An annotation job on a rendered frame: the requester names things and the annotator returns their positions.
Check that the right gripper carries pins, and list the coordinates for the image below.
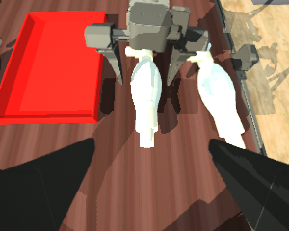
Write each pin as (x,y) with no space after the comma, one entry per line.
(103,37)

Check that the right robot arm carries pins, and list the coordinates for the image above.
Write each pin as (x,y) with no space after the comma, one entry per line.
(150,26)

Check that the red tray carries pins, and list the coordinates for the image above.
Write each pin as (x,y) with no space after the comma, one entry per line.
(50,77)

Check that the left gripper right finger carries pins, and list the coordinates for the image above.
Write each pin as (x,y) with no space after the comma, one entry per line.
(258,184)

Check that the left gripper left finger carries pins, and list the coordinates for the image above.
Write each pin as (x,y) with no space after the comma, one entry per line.
(36,195)

